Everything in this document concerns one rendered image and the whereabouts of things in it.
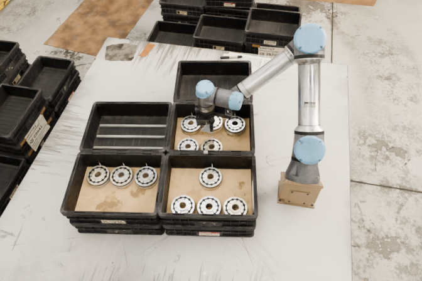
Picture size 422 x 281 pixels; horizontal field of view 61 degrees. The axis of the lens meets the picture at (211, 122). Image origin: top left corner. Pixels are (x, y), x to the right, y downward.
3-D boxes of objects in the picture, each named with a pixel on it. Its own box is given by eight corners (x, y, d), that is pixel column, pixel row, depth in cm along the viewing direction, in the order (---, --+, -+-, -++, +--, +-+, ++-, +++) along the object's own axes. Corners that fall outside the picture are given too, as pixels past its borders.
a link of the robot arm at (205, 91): (212, 96, 142) (192, 91, 144) (213, 110, 152) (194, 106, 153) (218, 81, 146) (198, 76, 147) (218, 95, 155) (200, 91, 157)
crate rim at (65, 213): (166, 155, 163) (165, 152, 161) (157, 218, 144) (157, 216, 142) (80, 153, 165) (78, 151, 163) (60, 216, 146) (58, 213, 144)
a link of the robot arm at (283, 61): (309, 26, 156) (220, 92, 167) (311, 21, 145) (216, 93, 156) (326, 47, 156) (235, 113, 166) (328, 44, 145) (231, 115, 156)
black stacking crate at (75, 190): (168, 166, 170) (165, 153, 161) (161, 227, 152) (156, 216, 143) (86, 165, 172) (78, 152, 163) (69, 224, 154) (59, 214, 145)
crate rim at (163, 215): (255, 156, 161) (255, 153, 159) (257, 220, 142) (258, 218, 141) (166, 155, 163) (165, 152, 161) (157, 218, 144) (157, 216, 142)
